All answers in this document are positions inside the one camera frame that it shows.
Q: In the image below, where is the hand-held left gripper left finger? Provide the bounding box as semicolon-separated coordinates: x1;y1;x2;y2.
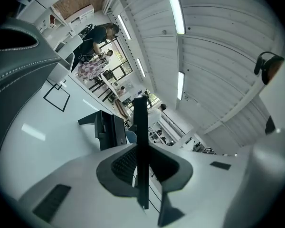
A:
96;143;136;198

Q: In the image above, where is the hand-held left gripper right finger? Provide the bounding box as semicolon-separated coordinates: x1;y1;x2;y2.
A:
149;143;194;193

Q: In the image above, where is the long ceiling light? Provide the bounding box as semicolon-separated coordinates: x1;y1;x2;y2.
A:
177;71;186;101
117;14;132;41
135;57;147;79
163;0;187;35

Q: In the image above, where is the white table with black legs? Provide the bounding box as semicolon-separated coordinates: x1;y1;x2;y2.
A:
87;72;121;103

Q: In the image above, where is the checkered cloth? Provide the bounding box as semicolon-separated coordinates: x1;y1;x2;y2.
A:
76;57;108;81

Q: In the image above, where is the large black framed window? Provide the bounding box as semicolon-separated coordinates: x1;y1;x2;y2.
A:
102;38;134;81

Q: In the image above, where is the grey stitched leather organiser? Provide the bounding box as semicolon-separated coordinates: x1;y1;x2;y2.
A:
0;17;67;175

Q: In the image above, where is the person's head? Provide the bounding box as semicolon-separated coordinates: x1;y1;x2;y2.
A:
262;56;285;86

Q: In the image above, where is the white cabinet with red sticker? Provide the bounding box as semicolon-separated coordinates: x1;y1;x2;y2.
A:
35;5;68;33

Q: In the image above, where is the black head-worn camera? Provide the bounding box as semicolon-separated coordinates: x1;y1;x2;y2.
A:
254;51;285;76

